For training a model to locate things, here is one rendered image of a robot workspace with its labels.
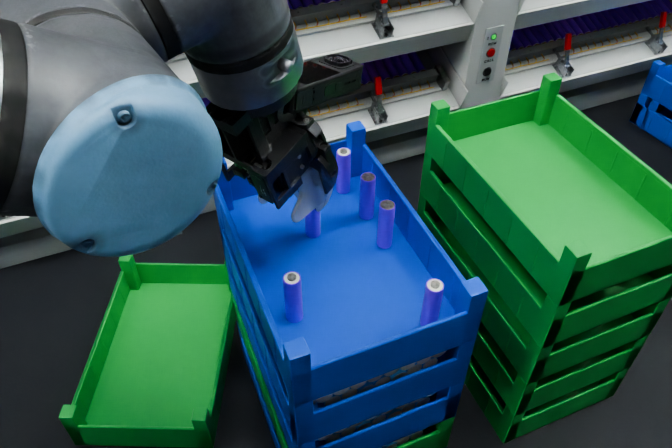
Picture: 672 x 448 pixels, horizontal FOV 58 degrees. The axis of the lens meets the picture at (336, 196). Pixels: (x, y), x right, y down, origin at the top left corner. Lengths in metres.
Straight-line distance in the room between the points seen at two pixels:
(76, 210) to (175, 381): 0.75
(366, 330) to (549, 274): 0.21
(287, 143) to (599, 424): 0.67
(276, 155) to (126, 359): 0.59
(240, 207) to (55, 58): 0.51
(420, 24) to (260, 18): 0.74
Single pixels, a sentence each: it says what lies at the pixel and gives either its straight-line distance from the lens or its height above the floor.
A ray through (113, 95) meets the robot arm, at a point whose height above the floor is 0.71.
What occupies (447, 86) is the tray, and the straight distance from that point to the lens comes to 1.32.
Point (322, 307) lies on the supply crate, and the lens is 0.67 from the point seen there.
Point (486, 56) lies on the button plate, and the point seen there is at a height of 0.25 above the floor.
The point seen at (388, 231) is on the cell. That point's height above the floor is 0.36.
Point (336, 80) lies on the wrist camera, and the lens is 0.60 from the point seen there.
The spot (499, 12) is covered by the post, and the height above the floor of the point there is 0.34.
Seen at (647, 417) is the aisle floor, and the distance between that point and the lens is 1.07.
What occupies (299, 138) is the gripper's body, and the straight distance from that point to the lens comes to 0.56.
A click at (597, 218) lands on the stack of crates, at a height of 0.32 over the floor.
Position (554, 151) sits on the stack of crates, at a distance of 0.91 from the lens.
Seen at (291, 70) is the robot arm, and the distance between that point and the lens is 0.49.
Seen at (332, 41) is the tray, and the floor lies 0.33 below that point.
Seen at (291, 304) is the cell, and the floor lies 0.36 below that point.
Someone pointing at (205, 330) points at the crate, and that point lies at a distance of 1.06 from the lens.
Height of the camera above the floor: 0.85
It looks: 42 degrees down
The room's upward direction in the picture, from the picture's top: straight up
